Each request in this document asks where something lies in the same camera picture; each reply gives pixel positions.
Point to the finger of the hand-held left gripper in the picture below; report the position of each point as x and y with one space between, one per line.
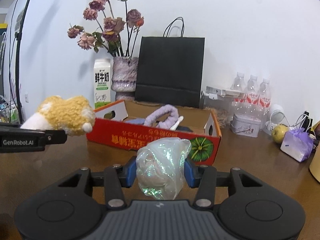
56 136
15 127

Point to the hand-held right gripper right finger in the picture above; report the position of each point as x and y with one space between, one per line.
190 176

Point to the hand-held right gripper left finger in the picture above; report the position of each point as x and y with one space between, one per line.
130 175

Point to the yellow white plush toy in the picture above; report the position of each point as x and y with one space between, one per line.
67 112

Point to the iridescent plastic bag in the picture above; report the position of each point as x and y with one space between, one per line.
162 165

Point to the red cardboard box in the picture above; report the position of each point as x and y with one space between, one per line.
117 136

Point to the purple fluffy headband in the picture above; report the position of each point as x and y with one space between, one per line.
165 112

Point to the dark cluttered shelf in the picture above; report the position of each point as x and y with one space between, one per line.
7 112

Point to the black lamp stand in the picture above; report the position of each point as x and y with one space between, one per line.
17 62

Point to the white green milk carton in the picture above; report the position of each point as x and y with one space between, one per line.
102 82

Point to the grey printed tin box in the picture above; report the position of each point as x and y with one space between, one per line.
246 126

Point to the clear lidded storage container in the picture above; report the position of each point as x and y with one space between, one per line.
215 102

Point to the purple marbled vase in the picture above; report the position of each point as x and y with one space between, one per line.
123 77

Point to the yellow green pear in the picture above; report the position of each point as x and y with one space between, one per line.
280 133

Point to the small white fan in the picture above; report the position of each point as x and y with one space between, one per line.
276 115

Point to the black paper bag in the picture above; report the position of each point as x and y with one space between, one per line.
170 72

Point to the purple tissue pack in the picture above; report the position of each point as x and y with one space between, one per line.
296 145

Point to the dried pink roses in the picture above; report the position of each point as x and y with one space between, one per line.
112 25

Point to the black white charger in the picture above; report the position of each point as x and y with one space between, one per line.
306 118

